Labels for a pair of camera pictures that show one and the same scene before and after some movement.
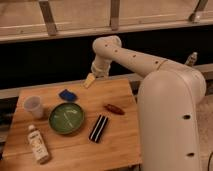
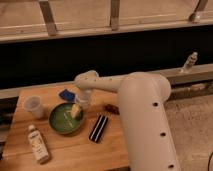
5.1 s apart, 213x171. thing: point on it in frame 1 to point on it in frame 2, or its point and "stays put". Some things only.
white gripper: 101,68 to 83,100
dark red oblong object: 114,109 stays put
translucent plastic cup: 33,104 stays put
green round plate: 66,118 stays put
